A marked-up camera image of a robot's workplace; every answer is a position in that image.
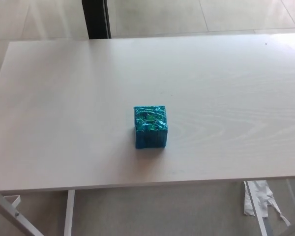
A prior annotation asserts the blue foil-wrapped cube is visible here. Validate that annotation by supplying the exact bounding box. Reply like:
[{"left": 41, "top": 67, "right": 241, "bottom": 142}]
[{"left": 133, "top": 105, "right": 168, "bottom": 149}]

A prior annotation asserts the white straight table leg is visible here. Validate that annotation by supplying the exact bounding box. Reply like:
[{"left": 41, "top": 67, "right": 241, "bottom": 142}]
[{"left": 63, "top": 189, "right": 76, "bottom": 236}]

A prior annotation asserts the white slanted table leg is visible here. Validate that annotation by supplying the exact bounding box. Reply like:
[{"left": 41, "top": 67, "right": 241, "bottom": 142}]
[{"left": 0, "top": 193, "right": 41, "bottom": 236}]

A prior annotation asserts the black door frame post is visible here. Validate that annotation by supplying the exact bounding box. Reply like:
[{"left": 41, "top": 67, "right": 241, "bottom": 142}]
[{"left": 81, "top": 0, "right": 113, "bottom": 39}]

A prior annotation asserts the white metal hook bracket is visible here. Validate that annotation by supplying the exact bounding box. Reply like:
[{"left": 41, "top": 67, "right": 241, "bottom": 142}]
[{"left": 3, "top": 195, "right": 22, "bottom": 209}]

